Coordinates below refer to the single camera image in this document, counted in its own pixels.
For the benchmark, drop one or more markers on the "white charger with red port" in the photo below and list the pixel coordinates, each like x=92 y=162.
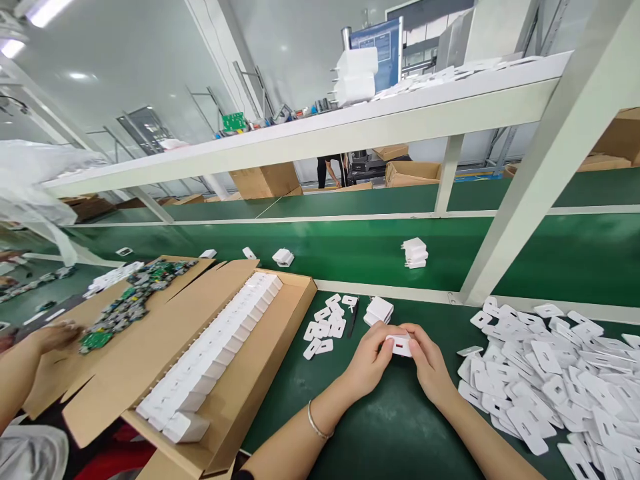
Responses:
x=398 y=346

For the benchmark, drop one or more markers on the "clear plastic bag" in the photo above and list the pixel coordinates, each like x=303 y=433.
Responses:
x=35 y=180

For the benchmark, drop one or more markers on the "large pile of white plates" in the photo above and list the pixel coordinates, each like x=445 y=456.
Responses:
x=550 y=380

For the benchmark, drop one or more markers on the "long cardboard box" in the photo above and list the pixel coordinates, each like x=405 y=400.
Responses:
x=165 y=350

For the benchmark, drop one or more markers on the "black tweezers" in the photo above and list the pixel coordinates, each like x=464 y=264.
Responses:
x=353 y=317

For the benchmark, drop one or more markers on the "person's left hand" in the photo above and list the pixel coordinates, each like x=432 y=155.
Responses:
x=364 y=357

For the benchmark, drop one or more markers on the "green conveyor belt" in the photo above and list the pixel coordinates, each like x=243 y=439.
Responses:
x=350 y=240

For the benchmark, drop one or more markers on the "person's left fingers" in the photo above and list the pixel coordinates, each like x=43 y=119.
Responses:
x=381 y=357

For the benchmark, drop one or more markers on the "cardboard carton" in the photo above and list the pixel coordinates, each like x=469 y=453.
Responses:
x=612 y=145
x=267 y=180
x=412 y=174

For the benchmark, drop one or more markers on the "person's right thumb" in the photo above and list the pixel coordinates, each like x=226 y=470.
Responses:
x=412 y=331

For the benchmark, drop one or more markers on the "row of white chargers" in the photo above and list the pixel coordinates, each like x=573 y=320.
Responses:
x=215 y=355

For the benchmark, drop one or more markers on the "cluster of white housings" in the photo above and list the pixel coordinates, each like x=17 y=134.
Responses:
x=106 y=282

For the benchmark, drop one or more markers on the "white charger housing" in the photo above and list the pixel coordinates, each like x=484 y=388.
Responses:
x=378 y=310
x=250 y=253
x=207 y=254
x=283 y=257
x=123 y=251

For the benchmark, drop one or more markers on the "white chargers on shelf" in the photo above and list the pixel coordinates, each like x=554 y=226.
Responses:
x=356 y=77

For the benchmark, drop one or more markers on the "pile of green circuit boards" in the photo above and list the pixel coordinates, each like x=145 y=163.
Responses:
x=135 y=300

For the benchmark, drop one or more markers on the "person's right fingers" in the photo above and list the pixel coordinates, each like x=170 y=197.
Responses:
x=417 y=357

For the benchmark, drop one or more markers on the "stacked white chargers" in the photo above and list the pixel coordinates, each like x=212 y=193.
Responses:
x=415 y=253

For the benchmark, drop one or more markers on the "heap of white shelf plates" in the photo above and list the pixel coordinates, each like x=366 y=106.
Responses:
x=450 y=77

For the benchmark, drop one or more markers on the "person's left thumb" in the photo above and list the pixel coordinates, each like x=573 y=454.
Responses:
x=382 y=329

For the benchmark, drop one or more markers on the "small group of white plates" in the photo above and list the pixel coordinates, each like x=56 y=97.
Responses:
x=325 y=330

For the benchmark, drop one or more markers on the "white metal shelf frame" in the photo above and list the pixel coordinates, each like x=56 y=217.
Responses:
x=350 y=120

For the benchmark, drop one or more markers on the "person's right hand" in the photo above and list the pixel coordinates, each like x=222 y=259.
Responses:
x=430 y=365

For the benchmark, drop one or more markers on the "green circuit board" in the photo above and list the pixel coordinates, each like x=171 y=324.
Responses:
x=233 y=123

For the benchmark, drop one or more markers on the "blue banner sign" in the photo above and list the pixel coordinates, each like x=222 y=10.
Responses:
x=377 y=50

